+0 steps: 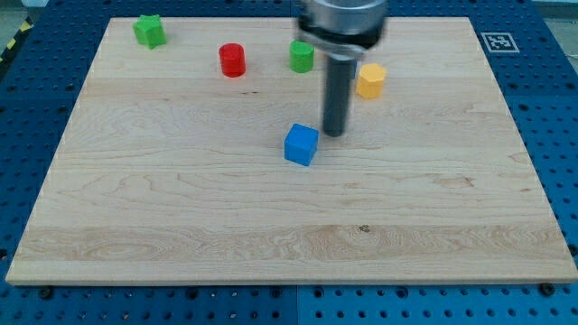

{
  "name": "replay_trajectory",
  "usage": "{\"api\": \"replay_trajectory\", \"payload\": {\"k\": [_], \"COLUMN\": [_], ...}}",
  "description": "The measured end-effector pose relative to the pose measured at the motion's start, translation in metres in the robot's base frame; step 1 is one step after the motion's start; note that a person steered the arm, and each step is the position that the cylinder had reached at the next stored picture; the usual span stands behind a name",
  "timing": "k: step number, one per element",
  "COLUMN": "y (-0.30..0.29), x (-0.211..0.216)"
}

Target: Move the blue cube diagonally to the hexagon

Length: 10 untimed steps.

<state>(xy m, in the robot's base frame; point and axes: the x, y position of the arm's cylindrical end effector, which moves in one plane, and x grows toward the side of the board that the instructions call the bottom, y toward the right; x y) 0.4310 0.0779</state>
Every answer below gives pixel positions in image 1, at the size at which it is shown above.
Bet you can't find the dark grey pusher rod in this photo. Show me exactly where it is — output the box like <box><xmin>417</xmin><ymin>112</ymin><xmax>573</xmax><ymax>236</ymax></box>
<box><xmin>322</xmin><ymin>53</ymin><xmax>355</xmax><ymax>137</ymax></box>

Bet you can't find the yellow hexagon block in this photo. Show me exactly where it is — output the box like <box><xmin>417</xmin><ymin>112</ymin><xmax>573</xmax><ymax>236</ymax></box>
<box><xmin>356</xmin><ymin>63</ymin><xmax>387</xmax><ymax>99</ymax></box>

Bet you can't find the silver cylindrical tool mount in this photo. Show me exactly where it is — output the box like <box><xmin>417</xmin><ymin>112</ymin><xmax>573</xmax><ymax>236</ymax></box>
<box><xmin>295</xmin><ymin>0</ymin><xmax>387</xmax><ymax>60</ymax></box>

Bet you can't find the green cylinder block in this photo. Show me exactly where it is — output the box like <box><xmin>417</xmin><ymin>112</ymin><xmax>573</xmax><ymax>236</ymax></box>
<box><xmin>289</xmin><ymin>41</ymin><xmax>314</xmax><ymax>73</ymax></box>

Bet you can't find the green star block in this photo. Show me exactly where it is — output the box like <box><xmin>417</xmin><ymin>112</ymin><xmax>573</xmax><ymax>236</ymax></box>
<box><xmin>133</xmin><ymin>14</ymin><xmax>166</xmax><ymax>50</ymax></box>

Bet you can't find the fiducial marker tag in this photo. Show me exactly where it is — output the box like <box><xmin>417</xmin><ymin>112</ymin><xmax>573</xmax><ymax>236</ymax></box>
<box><xmin>480</xmin><ymin>32</ymin><xmax>519</xmax><ymax>53</ymax></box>

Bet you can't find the wooden board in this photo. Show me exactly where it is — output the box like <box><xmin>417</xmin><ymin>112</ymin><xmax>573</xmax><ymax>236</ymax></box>
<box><xmin>6</xmin><ymin>17</ymin><xmax>577</xmax><ymax>286</ymax></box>

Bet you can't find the red cylinder block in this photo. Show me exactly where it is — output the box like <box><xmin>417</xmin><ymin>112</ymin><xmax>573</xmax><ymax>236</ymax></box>
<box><xmin>219</xmin><ymin>42</ymin><xmax>246</xmax><ymax>78</ymax></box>

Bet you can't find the blue cube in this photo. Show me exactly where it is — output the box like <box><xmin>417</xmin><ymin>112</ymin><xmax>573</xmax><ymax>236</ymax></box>
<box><xmin>284</xmin><ymin>124</ymin><xmax>319</xmax><ymax>166</ymax></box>

